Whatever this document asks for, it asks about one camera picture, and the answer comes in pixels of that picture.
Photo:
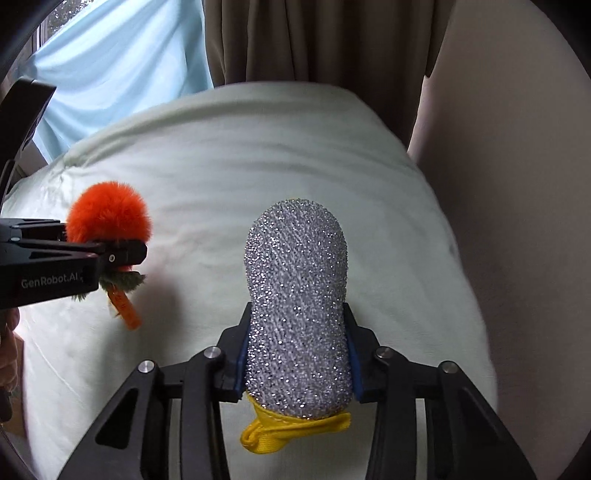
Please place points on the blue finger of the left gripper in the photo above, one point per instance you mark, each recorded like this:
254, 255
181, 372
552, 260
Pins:
120, 255

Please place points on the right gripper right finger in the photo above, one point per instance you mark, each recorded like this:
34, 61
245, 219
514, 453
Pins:
356, 368

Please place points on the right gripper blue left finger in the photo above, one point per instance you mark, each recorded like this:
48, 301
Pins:
240, 361

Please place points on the orange pompom toy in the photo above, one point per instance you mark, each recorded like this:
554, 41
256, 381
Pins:
111, 211

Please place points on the person left hand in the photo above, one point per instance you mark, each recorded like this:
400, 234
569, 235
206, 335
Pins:
9, 351

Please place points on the pale green bed sheet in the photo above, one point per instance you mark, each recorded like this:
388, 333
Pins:
207, 166

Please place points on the light blue window cloth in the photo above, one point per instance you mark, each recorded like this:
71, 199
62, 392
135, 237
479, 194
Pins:
113, 60

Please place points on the right brown curtain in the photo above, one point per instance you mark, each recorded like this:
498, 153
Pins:
381, 50

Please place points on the window frame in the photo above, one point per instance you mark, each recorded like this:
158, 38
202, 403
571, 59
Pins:
57, 19

